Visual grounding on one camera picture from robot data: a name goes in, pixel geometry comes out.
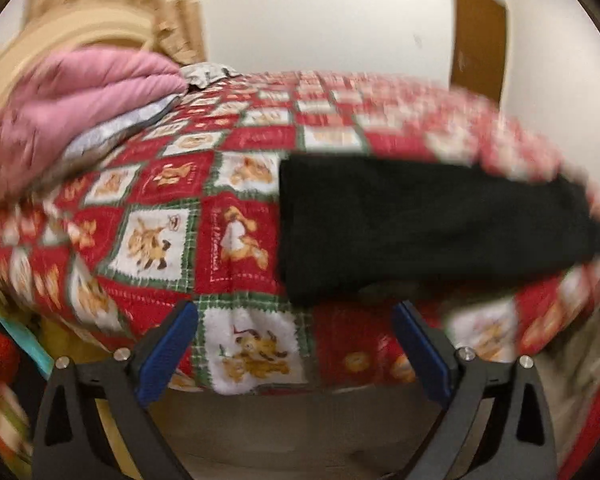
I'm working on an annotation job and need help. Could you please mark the black pants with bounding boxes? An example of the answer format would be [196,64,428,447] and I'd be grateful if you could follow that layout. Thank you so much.
[277,154,600,308]

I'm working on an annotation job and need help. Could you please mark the red patchwork bear bedspread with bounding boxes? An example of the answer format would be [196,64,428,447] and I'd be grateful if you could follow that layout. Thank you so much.
[0,72,600,394]

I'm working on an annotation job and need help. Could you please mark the white floral folded quilt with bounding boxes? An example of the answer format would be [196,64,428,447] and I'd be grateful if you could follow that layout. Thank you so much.
[59,93,183,164]

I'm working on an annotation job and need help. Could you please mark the pink folded blanket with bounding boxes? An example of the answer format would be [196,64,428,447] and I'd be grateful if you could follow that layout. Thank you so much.
[0,47,188,202]

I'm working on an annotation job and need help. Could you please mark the grey patterned pillow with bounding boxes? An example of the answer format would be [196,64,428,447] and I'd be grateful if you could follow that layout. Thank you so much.
[180,62,240,90]

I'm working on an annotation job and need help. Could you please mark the brown wooden door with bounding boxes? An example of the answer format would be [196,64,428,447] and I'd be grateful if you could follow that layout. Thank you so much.
[450,0,507,104]

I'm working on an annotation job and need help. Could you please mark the cream round headboard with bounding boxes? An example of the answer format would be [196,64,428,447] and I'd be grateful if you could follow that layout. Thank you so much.
[0,2,157,109]

